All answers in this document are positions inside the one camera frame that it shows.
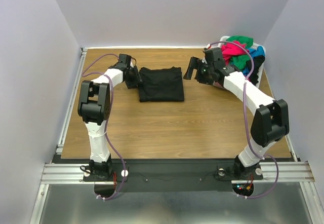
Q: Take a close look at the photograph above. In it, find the black t shirt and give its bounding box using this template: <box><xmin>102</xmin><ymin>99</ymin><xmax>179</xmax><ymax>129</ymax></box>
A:
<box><xmin>249</xmin><ymin>55</ymin><xmax>265</xmax><ymax>86</ymax></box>
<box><xmin>138</xmin><ymin>67</ymin><xmax>184</xmax><ymax>102</ymax></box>

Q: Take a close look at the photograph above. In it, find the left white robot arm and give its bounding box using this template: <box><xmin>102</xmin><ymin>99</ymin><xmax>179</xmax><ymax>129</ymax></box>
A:
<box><xmin>77</xmin><ymin>54</ymin><xmax>142</xmax><ymax>181</ymax></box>

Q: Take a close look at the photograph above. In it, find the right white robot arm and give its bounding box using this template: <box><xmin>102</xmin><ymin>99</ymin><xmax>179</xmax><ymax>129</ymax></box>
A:
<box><xmin>184</xmin><ymin>47</ymin><xmax>290</xmax><ymax>178</ymax></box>

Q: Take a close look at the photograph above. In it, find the pink t shirt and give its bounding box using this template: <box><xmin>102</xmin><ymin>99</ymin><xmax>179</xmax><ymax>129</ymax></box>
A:
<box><xmin>221</xmin><ymin>41</ymin><xmax>246</xmax><ymax>60</ymax></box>

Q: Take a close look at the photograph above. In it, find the green t shirt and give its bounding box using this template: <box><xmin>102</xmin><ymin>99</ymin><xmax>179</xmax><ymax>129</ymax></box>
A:
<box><xmin>227</xmin><ymin>35</ymin><xmax>254</xmax><ymax>70</ymax></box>

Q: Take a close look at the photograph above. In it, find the white plastic laundry basket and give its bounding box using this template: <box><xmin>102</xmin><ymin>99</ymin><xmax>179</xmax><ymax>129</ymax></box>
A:
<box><xmin>208</xmin><ymin>35</ymin><xmax>266</xmax><ymax>87</ymax></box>

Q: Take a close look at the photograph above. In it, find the black t shirt in basket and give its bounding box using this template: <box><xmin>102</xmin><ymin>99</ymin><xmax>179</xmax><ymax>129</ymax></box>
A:
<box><xmin>249</xmin><ymin>55</ymin><xmax>265</xmax><ymax>86</ymax></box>

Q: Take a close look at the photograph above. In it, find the blue t shirt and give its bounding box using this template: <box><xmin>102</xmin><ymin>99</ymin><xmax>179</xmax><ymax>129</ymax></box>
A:
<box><xmin>242</xmin><ymin>46</ymin><xmax>265</xmax><ymax>76</ymax></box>

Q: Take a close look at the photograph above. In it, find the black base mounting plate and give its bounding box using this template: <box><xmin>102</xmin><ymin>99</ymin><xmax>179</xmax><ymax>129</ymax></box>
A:
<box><xmin>80</xmin><ymin>159</ymin><xmax>263</xmax><ymax>198</ymax></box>

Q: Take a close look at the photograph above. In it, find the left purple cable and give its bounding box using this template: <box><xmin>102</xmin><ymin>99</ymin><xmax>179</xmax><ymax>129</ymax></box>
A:
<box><xmin>82</xmin><ymin>53</ymin><xmax>127</xmax><ymax>201</ymax></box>

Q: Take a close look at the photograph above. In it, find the purple cable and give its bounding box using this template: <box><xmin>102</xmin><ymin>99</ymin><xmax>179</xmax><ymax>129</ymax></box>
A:
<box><xmin>82</xmin><ymin>53</ymin><xmax>127</xmax><ymax>201</ymax></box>
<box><xmin>205</xmin><ymin>41</ymin><xmax>280</xmax><ymax>200</ymax></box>

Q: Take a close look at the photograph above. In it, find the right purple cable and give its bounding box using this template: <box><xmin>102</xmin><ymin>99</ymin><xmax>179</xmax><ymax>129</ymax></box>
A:
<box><xmin>205</xmin><ymin>41</ymin><xmax>280</xmax><ymax>200</ymax></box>

